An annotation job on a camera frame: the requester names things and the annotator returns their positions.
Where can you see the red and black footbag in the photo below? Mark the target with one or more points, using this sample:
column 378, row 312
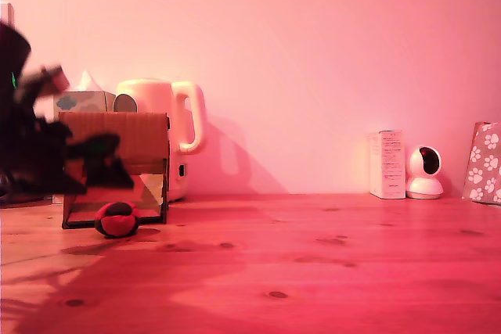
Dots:
column 117, row 221

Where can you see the cardboard dice tower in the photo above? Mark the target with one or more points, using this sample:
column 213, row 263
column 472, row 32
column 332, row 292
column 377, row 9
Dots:
column 145, row 134

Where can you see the cloud print tissue box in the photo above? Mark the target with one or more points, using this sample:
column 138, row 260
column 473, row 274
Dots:
column 88, row 101

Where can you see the white electric kettle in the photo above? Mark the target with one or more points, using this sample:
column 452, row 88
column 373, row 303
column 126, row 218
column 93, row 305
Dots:
column 156, row 95

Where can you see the white tissue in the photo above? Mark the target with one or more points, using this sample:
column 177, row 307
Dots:
column 89, row 83

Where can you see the white printed carton box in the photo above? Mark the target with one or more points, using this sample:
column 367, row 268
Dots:
column 389, row 166

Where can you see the paw print gift bag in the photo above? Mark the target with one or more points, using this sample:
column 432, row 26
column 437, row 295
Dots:
column 485, row 166

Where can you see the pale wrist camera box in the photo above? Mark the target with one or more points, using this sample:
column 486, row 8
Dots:
column 51, row 77

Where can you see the pale wall hook block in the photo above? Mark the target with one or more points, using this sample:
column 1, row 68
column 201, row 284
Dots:
column 7, row 11

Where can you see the small white round camera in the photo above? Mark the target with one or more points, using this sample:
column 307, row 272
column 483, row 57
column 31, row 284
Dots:
column 424, row 187

